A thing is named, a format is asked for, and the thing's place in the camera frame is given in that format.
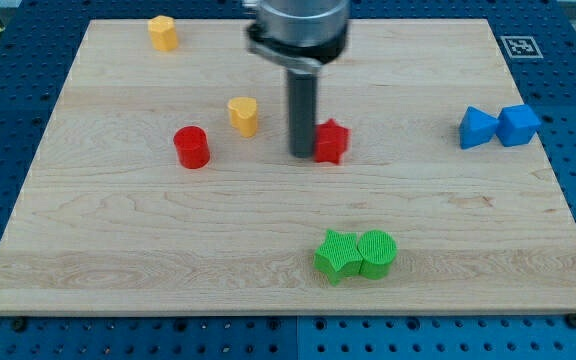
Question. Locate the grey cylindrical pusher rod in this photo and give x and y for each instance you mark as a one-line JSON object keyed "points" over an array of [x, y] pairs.
{"points": [[302, 105]]}

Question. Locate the red star block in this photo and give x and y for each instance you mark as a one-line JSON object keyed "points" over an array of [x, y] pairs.
{"points": [[332, 140]]}

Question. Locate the green star block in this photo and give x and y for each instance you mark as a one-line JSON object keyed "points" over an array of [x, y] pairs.
{"points": [[338, 257]]}

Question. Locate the yellow heart block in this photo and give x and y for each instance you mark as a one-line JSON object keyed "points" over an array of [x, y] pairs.
{"points": [[243, 115]]}

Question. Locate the red cylinder block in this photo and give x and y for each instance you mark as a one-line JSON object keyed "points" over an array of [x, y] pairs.
{"points": [[192, 147]]}

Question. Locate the yellow hexagon block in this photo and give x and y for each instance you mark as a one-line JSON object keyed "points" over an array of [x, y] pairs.
{"points": [[162, 32]]}

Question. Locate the wooden board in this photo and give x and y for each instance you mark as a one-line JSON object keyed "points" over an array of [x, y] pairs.
{"points": [[108, 223]]}

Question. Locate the blue triangle block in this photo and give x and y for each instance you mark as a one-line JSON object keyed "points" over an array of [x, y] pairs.
{"points": [[476, 128]]}

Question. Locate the green cylinder block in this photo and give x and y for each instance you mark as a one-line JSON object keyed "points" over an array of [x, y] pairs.
{"points": [[378, 250]]}

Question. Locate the blue cube block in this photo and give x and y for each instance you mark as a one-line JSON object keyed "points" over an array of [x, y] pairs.
{"points": [[517, 125]]}

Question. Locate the fiducial marker tag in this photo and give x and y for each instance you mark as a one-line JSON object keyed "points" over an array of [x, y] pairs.
{"points": [[521, 47]]}

